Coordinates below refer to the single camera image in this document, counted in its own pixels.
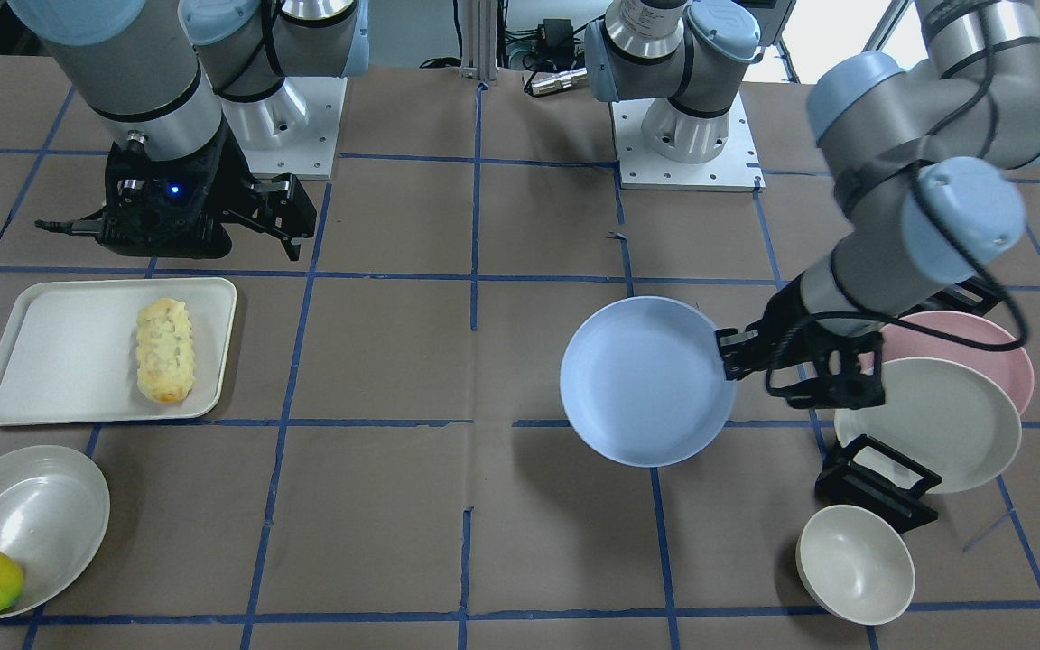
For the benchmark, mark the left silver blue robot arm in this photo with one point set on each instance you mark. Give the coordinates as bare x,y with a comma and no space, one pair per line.
917,158

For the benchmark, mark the beige plate in rack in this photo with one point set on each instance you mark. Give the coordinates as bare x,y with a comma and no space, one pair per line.
948,417

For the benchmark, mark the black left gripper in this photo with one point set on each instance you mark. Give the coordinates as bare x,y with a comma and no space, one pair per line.
788,325

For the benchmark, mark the light blue plate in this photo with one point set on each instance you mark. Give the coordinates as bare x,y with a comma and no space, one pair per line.
642,382

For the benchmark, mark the beige shallow dish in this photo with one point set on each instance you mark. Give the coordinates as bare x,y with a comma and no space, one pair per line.
54,512

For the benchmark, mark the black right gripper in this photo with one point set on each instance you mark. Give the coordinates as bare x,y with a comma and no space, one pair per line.
233,183

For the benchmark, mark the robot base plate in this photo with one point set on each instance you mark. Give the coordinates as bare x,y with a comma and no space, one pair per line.
687,144
293,131

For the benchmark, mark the beige bowl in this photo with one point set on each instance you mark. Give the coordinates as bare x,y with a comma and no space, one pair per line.
855,565

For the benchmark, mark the yellow bread loaf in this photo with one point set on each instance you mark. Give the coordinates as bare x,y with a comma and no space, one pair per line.
165,358

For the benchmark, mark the white rectangular tray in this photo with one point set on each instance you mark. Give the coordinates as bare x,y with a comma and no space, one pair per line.
67,354

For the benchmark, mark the black dish rack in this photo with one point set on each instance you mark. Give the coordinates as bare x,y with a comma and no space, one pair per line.
951,325

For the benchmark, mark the aluminium frame post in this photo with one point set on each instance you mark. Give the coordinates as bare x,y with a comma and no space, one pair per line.
480,24

